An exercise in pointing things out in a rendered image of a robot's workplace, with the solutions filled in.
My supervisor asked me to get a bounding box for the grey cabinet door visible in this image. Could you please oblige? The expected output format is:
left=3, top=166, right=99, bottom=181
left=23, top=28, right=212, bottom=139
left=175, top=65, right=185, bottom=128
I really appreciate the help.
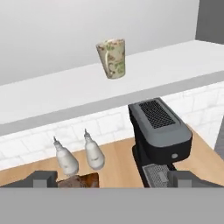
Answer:
left=194, top=0, right=224, bottom=46

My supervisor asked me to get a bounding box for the black grey coffee machine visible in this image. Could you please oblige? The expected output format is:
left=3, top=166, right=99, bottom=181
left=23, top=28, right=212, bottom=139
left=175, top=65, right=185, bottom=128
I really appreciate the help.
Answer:
left=127, top=97, right=193, bottom=189

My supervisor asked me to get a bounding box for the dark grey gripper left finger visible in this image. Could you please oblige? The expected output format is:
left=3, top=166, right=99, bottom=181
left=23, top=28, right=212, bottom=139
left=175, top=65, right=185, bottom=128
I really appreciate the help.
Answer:
left=2, top=170, right=59, bottom=189

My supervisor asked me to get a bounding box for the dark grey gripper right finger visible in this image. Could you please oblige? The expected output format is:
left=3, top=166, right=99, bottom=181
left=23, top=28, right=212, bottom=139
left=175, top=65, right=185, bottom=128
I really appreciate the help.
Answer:
left=167, top=170, right=224, bottom=189

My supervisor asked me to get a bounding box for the floral beige mug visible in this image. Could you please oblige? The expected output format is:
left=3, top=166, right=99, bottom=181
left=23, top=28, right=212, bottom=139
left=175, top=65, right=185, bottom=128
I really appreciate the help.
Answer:
left=95, top=38, right=127, bottom=80

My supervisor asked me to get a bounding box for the white cabinet shelf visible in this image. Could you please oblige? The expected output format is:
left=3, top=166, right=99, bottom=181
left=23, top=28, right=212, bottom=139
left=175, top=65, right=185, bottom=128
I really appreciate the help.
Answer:
left=0, top=39, right=224, bottom=137

